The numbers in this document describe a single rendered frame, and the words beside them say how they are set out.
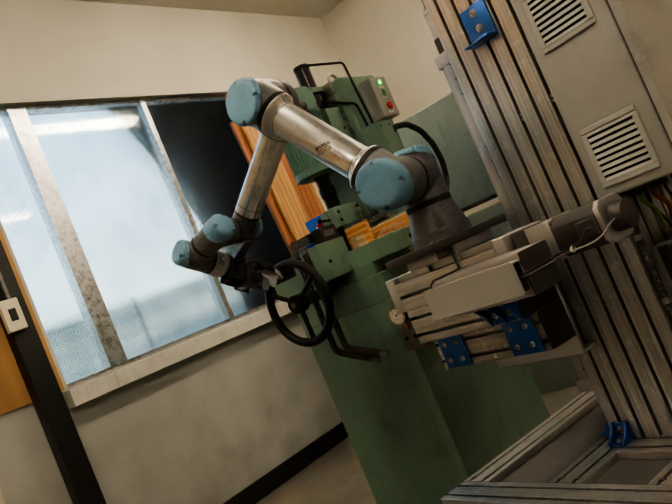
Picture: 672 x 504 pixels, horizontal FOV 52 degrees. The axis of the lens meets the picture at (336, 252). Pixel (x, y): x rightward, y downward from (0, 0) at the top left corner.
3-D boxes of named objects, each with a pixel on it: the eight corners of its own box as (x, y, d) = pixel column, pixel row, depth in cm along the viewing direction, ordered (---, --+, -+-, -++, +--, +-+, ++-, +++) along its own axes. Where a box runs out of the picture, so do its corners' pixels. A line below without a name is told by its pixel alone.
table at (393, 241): (261, 309, 244) (254, 294, 244) (317, 286, 266) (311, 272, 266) (382, 256, 203) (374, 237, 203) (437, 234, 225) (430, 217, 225)
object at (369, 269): (297, 306, 245) (293, 296, 245) (335, 290, 260) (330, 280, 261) (376, 273, 218) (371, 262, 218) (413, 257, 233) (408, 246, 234)
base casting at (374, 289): (303, 331, 246) (293, 308, 247) (394, 287, 289) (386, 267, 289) (393, 297, 216) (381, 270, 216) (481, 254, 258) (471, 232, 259)
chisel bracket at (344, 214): (328, 236, 243) (319, 214, 244) (352, 228, 253) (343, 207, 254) (342, 229, 238) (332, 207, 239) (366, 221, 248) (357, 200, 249)
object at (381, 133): (375, 168, 250) (359, 131, 251) (390, 165, 257) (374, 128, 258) (392, 159, 245) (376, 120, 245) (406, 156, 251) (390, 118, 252)
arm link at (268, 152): (288, 73, 188) (236, 227, 207) (264, 71, 178) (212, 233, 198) (321, 90, 183) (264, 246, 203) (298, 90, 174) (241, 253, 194)
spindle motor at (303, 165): (288, 189, 245) (255, 110, 246) (321, 182, 258) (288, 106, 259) (321, 170, 233) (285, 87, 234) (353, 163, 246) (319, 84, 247)
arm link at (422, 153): (457, 189, 169) (435, 139, 170) (436, 195, 158) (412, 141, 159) (417, 207, 176) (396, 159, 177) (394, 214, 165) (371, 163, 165)
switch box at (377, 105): (373, 123, 258) (357, 84, 259) (389, 121, 266) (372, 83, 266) (385, 116, 254) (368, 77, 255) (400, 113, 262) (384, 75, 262)
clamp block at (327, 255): (298, 283, 228) (288, 258, 229) (324, 273, 238) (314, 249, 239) (327, 270, 218) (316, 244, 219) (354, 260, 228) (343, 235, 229)
